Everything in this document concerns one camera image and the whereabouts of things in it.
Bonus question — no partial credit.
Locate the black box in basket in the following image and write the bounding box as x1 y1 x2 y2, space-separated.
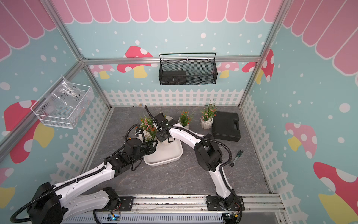
159 71 186 85

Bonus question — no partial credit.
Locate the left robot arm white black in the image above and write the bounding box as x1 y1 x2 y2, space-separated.
10 124 158 224

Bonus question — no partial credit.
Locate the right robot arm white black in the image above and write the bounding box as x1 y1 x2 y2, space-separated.
145 106 244 212

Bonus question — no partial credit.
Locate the green circuit board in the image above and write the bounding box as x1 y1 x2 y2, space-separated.
107 214 121 222

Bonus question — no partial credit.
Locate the green plant pot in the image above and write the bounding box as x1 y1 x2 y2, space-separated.
145 126 157 141

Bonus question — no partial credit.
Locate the black green marker pen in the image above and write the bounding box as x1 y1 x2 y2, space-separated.
230 150 243 167

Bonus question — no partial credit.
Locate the black wire mesh basket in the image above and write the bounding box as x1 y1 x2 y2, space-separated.
158 52 218 85

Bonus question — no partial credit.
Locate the red flower pot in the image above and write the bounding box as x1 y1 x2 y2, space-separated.
178 111 192 129

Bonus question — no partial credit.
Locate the white plastic storage box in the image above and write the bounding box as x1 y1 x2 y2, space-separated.
141 116 184 167

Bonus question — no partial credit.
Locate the black plastic tool case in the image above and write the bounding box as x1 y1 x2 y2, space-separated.
212 112 241 142

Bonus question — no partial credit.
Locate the clear acrylic wall bin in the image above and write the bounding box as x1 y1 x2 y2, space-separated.
31 77 95 129

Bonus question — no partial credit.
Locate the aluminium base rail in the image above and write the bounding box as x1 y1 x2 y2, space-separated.
61 194 289 224

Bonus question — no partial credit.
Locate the pink flower white pot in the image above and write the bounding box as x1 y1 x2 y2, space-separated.
140 116 155 131

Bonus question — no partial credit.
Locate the plastic bag with writing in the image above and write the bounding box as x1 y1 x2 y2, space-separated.
45 79 85 118

